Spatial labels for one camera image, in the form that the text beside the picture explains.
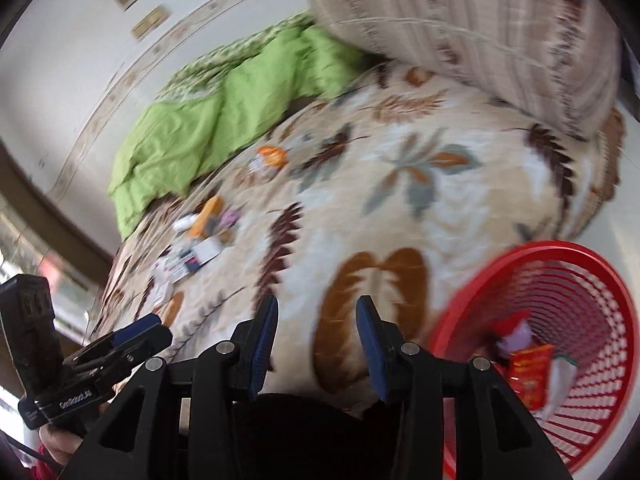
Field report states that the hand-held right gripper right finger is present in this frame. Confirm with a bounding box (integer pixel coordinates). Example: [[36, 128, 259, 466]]
[[355, 295, 576, 480]]

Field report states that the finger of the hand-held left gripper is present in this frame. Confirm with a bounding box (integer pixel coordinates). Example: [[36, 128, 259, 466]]
[[75, 312, 162, 361], [65, 325, 174, 391]]

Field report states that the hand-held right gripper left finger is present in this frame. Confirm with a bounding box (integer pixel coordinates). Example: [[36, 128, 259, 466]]
[[62, 294, 280, 480]]

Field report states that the blue white carton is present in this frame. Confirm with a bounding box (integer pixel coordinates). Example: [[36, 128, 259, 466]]
[[177, 234, 224, 275]]

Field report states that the orange packet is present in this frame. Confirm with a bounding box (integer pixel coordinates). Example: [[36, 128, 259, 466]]
[[187, 196, 226, 238]]

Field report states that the red printed packet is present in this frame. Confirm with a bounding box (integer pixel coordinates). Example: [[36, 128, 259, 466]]
[[507, 344, 556, 413]]

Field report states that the orange snack bag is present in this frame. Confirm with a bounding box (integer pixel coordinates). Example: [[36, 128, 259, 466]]
[[250, 145, 290, 177]]

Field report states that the red plastic mesh basket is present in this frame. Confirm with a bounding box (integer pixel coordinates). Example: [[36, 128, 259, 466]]
[[427, 241, 637, 480]]

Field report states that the person's left hand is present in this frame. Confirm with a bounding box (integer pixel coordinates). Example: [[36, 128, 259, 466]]
[[39, 422, 88, 466]]

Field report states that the patterned glass pane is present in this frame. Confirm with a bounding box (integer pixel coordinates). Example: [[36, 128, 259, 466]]
[[0, 200, 106, 336]]

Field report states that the white plastic wrapper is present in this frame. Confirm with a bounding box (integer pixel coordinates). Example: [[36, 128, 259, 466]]
[[542, 355, 579, 411]]

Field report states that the green duvet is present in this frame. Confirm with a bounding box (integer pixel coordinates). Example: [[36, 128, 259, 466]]
[[107, 25, 371, 241]]

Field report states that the green white patterned quilt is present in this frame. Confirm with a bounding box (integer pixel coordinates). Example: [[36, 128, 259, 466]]
[[155, 12, 321, 106]]

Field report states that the striped beige cushion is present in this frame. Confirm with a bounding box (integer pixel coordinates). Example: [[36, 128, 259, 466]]
[[302, 0, 623, 141]]

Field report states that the black cable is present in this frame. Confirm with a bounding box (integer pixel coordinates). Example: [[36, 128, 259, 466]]
[[0, 430, 61, 475]]

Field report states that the brown wooden door frame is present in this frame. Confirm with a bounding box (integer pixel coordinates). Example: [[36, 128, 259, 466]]
[[0, 142, 116, 261]]

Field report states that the beige wall switch plate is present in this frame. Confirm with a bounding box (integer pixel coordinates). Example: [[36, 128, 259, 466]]
[[131, 5, 169, 39]]

